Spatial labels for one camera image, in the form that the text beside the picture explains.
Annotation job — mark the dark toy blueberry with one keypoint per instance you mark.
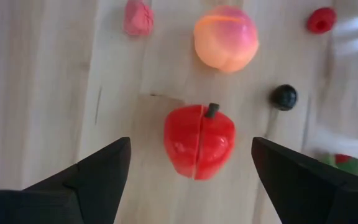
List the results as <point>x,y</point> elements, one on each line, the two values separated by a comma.
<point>284,97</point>

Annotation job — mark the pink textured toy produce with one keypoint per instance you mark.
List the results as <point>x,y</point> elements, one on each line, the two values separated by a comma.
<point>138,20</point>

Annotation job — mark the toy strawberry with green leaves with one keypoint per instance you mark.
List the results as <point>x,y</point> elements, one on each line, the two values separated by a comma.
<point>342,159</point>

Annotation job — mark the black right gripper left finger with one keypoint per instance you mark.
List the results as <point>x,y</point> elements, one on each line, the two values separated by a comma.
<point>82,193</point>

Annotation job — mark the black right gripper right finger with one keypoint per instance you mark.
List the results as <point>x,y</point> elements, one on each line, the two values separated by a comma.
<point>306,193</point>

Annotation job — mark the red toy apple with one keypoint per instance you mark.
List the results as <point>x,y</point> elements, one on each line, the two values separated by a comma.
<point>185,140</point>

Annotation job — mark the toy peach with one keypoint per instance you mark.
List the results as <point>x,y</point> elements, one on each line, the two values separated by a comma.
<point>225,43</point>

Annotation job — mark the red toy raspberry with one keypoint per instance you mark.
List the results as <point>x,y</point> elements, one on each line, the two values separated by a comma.
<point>315,15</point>

